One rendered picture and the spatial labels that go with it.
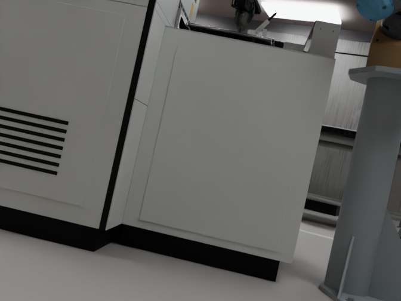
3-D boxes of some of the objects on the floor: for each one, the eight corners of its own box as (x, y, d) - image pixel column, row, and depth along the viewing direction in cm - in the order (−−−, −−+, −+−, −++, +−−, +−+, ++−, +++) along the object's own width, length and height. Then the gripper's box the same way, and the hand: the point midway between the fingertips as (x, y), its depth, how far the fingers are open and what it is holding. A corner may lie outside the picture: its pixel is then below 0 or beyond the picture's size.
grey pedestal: (444, 310, 193) (488, 103, 194) (458, 341, 152) (514, 77, 153) (312, 273, 212) (354, 83, 212) (294, 291, 171) (345, 57, 171)
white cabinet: (116, 245, 181) (164, 26, 182) (162, 218, 277) (194, 74, 278) (291, 288, 175) (341, 60, 176) (276, 245, 271) (308, 97, 272)
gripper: (234, -19, 222) (224, 27, 222) (252, -19, 217) (241, 28, 217) (243, -12, 229) (233, 34, 229) (261, -12, 224) (250, 34, 224)
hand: (241, 30), depth 225 cm, fingers closed
